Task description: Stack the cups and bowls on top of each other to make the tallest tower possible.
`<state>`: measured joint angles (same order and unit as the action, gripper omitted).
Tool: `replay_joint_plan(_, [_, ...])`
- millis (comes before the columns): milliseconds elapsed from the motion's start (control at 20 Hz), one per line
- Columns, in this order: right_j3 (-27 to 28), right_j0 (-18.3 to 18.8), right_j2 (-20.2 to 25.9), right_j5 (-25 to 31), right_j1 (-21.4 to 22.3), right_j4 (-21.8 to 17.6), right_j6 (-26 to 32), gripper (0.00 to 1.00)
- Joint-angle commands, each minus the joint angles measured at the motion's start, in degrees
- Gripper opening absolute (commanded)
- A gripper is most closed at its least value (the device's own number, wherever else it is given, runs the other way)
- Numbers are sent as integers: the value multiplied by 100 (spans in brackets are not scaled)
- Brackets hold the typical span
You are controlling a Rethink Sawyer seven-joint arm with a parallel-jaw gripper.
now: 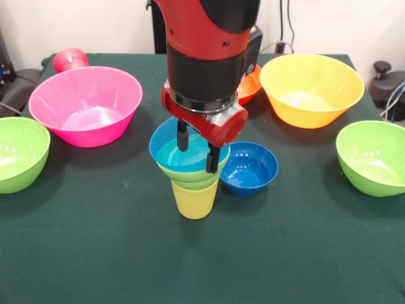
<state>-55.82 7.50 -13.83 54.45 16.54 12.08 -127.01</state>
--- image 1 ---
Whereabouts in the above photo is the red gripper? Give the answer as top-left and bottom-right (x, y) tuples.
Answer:
(160, 85), (249, 174)

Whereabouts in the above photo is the small green plastic bowl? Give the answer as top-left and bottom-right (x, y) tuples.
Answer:
(154, 153), (231, 191)

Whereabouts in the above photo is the light blue plastic bowl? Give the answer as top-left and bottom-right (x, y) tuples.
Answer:
(149, 116), (231, 174)

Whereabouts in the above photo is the yellow plastic cup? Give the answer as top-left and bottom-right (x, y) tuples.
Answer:
(170, 179), (220, 220)

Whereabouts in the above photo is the red-orange plastic bowl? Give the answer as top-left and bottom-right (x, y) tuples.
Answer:
(237, 65), (263, 106)

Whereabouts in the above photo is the large green plastic bowl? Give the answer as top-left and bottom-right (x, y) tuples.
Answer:
(0, 117), (51, 195)
(335, 120), (405, 197)

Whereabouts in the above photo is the black computer tower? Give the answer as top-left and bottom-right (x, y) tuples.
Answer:
(0, 28), (16, 84)

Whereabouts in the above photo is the dark blue plastic bowl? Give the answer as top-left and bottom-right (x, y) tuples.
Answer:
(220, 141), (280, 196)

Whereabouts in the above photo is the large pink plastic bowl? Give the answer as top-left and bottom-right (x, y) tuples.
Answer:
(28, 65), (144, 148)

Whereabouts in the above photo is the dark green tablecloth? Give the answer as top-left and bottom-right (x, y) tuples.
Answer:
(0, 52), (405, 304)

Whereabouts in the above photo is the large orange plastic bowl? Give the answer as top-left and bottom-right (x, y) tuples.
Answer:
(259, 53), (365, 129)

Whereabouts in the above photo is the red plastic cup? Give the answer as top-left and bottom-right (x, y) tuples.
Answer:
(52, 47), (90, 74)

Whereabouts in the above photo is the black wall cable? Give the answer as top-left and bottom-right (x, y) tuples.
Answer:
(280, 0), (296, 45)

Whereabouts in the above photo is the grey cable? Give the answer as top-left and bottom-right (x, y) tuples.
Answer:
(0, 101), (22, 115)

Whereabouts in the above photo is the light blue cable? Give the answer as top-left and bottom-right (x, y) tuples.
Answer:
(379, 80), (405, 122)

